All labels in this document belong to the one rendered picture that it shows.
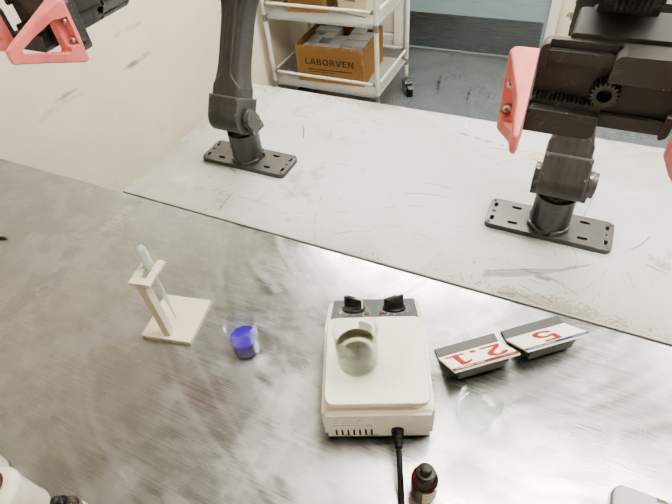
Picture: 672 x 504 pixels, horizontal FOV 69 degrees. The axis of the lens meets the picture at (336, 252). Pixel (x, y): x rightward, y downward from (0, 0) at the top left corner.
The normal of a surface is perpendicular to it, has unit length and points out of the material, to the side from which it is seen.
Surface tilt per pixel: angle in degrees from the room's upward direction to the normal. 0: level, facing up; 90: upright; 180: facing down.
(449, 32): 90
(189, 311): 0
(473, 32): 90
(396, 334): 0
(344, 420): 90
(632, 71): 91
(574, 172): 60
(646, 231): 0
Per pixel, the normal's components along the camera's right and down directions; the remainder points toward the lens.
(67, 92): 0.90, 0.25
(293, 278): -0.08, -0.69
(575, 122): -0.42, 0.68
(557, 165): -0.40, 0.24
